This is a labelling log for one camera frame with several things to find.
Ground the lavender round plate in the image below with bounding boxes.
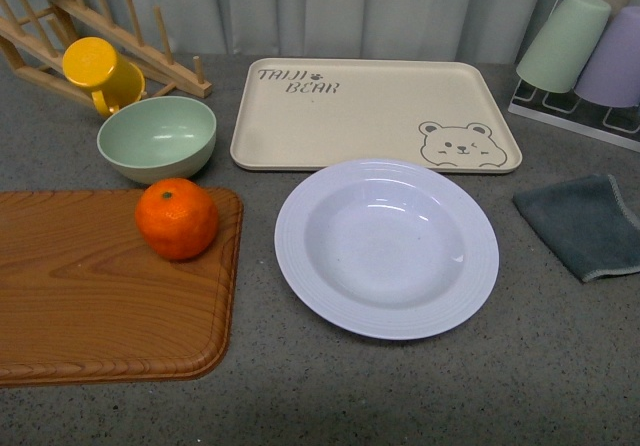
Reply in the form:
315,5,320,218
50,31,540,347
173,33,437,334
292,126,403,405
274,160,499,340

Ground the orange mandarin fruit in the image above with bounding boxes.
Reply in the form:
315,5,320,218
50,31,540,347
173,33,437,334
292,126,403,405
134,178,219,260

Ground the beige bear serving tray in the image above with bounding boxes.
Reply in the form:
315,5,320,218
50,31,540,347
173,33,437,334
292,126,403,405
230,58,522,174

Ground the light green bowl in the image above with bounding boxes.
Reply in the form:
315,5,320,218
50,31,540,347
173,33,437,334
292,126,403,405
97,96,217,185

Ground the grey curtain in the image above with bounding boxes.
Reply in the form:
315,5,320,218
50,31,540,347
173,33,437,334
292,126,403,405
86,0,560,63

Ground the brown wooden cutting board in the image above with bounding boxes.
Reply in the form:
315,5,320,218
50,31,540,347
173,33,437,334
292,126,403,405
1,188,243,387

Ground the grey folded cloth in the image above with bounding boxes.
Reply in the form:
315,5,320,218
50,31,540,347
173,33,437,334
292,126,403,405
513,175,639,283

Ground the yellow mug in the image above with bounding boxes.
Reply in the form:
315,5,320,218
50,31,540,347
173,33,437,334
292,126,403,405
62,37,146,118

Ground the light green cup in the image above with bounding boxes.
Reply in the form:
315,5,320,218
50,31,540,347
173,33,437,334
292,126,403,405
516,0,611,93

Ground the purple cup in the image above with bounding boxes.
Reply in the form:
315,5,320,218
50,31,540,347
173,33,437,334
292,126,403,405
574,6,639,108

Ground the wooden dish drying rack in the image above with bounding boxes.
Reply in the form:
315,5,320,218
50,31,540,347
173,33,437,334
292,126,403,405
1,0,213,107

